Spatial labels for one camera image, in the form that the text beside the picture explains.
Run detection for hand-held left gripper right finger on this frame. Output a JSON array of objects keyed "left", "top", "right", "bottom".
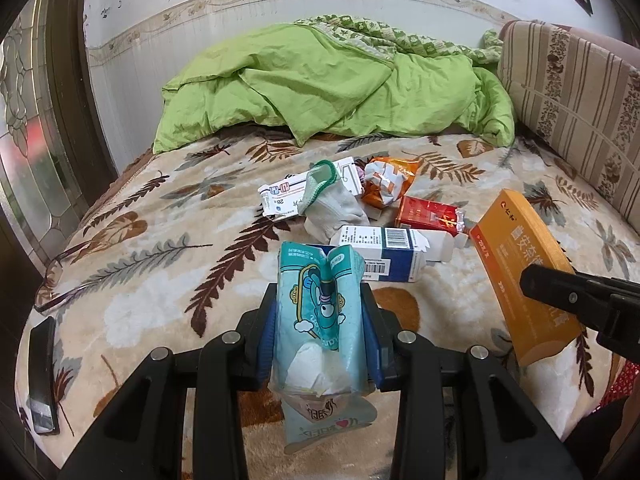
[{"left": 360, "top": 284, "right": 583, "bottom": 480}]

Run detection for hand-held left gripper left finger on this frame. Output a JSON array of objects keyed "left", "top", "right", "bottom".
[{"left": 59, "top": 282, "right": 281, "bottom": 480}]

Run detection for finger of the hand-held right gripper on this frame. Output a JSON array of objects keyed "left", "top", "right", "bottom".
[{"left": 519, "top": 263, "right": 640, "bottom": 348}]

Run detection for orange medicine box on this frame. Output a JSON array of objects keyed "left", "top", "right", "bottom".
[{"left": 469, "top": 189, "right": 585, "bottom": 367}]

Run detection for teal cartoon tissue pack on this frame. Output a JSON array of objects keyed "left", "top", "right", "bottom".
[{"left": 269, "top": 241, "right": 378, "bottom": 456}]

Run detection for white and blue medicine box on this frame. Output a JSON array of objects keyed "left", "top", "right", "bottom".
[{"left": 334, "top": 225, "right": 468, "bottom": 282}]

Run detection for red plastic basket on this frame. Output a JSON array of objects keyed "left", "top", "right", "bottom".
[{"left": 597, "top": 360, "right": 640, "bottom": 411}]

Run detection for grey sock with green trim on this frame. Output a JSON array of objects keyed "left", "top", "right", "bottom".
[{"left": 302, "top": 160, "right": 371, "bottom": 241}]

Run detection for red cigarette box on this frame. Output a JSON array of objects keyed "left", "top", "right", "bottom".
[{"left": 395, "top": 196, "right": 466, "bottom": 236}]

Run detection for orange wrapper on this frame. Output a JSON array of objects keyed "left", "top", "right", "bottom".
[{"left": 360, "top": 156, "right": 421, "bottom": 208}]

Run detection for person's dark trousers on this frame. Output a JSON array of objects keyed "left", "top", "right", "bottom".
[{"left": 565, "top": 395, "right": 640, "bottom": 461}]

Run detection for white box with red print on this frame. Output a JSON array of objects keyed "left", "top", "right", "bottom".
[{"left": 257, "top": 157, "right": 363, "bottom": 221}]

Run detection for leaf printed blanket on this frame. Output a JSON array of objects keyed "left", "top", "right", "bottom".
[{"left": 15, "top": 127, "right": 640, "bottom": 480}]

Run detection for striped floral headboard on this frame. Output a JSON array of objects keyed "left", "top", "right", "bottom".
[{"left": 497, "top": 19, "right": 640, "bottom": 233}]

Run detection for black phone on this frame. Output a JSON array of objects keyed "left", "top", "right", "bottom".
[{"left": 27, "top": 315, "right": 61, "bottom": 436}]

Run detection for green quilt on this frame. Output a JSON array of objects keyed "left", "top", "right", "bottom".
[{"left": 152, "top": 14, "right": 516, "bottom": 155}]

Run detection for patterned glass door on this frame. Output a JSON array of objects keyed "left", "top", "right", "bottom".
[{"left": 0, "top": 0, "right": 118, "bottom": 321}]

